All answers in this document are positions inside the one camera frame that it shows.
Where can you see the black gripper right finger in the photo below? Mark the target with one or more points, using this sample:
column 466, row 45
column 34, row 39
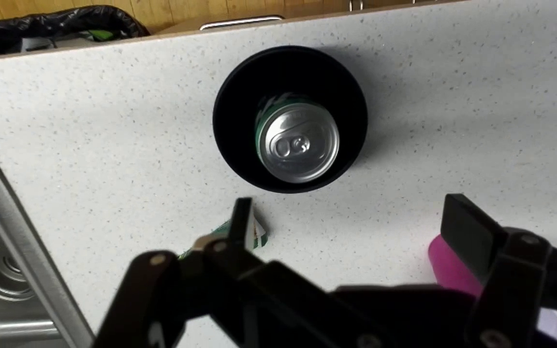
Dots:
column 516, row 271

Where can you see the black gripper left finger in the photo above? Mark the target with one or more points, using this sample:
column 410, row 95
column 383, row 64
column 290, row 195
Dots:
column 226, row 282

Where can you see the green soda can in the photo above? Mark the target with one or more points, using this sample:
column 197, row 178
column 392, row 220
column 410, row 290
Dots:
column 297, row 141

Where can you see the black bowl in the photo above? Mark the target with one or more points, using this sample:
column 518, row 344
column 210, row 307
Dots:
column 239, row 108

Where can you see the small green snack packet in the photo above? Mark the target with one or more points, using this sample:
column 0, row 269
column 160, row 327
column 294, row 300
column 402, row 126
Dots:
column 259, row 232

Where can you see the pink plastic cup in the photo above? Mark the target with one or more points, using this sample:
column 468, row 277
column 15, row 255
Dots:
column 452, row 267

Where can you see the stainless steel double sink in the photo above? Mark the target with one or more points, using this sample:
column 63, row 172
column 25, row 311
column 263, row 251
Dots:
column 0, row 271

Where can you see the wooden base cabinet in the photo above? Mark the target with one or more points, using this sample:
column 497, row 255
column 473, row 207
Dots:
column 174, row 12

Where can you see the black trash bag bin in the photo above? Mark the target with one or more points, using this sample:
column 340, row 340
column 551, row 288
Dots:
column 65, row 25

